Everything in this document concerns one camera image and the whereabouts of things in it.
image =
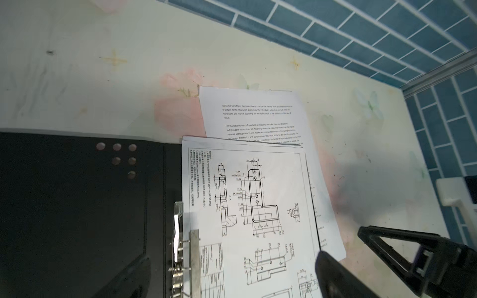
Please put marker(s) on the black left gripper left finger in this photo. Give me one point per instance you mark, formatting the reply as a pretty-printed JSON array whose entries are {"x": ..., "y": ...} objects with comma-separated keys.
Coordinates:
[{"x": 132, "y": 282}]

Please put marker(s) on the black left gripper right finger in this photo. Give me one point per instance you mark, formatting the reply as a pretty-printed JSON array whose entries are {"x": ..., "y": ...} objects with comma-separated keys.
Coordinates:
[{"x": 335, "y": 281}]

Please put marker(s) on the aluminium corner post right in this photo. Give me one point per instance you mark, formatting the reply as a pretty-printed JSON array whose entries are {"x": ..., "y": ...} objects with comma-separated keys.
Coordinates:
[{"x": 454, "y": 67}]

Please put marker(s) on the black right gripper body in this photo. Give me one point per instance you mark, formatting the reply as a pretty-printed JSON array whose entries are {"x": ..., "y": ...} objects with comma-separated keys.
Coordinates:
[{"x": 452, "y": 271}]

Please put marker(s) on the orange file folder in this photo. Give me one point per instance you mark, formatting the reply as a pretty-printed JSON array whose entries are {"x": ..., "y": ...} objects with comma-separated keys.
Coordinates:
[{"x": 76, "y": 210}]

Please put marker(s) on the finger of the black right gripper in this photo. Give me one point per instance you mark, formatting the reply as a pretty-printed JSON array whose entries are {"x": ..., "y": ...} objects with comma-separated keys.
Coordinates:
[{"x": 412, "y": 273}]

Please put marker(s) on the white text document sheet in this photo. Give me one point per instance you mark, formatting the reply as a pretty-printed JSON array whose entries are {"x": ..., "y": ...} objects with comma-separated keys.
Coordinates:
[{"x": 276, "y": 117}]

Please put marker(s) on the metal folder clip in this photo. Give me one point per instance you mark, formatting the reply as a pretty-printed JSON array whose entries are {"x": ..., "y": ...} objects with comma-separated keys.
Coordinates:
[{"x": 182, "y": 253}]

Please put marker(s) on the technical drawing sheet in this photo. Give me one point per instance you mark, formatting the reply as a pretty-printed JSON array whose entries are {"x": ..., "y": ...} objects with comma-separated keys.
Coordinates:
[{"x": 248, "y": 219}]

